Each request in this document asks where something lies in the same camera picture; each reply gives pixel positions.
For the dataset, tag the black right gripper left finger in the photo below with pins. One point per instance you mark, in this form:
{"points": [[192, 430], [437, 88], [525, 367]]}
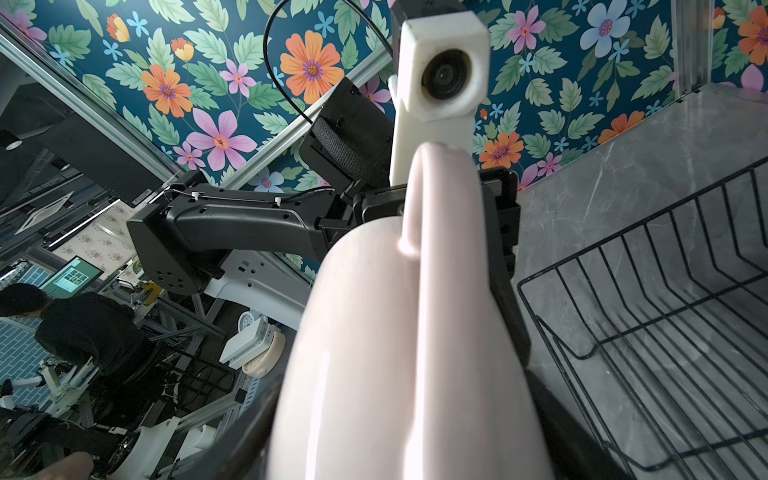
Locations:
{"points": [[242, 452]]}

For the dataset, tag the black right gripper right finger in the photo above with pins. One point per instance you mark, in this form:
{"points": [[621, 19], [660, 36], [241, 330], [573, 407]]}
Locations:
{"points": [[574, 452]]}

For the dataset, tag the pale pink mug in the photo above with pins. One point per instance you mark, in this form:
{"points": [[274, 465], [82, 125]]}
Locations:
{"points": [[402, 367]]}

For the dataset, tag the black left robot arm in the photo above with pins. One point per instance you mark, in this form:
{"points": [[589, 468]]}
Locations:
{"points": [[183, 239]]}

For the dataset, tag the person in black clothes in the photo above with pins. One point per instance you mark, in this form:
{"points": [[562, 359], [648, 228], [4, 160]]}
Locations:
{"points": [[82, 328]]}

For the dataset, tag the black wire dish rack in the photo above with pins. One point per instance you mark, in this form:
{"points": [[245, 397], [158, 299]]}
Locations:
{"points": [[659, 332]]}

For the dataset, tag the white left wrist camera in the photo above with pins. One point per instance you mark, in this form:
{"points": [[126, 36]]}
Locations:
{"points": [[442, 75]]}

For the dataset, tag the aluminium frame post back right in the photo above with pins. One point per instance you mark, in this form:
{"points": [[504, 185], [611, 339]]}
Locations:
{"points": [[692, 38]]}

